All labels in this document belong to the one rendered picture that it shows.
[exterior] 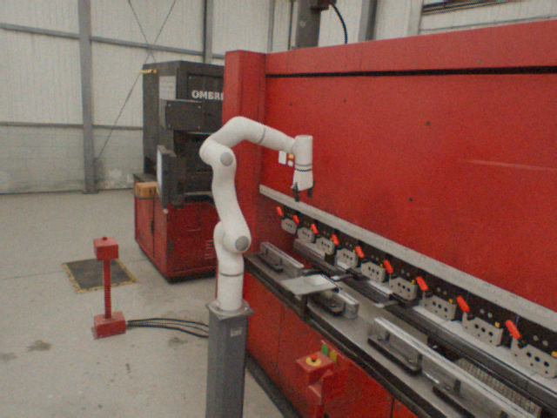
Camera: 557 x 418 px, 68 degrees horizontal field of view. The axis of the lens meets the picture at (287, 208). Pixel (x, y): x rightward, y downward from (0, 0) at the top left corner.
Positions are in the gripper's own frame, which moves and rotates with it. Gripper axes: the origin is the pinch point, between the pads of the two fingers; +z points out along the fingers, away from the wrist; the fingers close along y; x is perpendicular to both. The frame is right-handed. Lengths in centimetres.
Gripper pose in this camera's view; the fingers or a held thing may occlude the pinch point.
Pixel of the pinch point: (303, 198)
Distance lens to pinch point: 212.3
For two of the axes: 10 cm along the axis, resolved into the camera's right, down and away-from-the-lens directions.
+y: -7.1, 2.5, -6.5
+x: 7.0, 2.5, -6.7
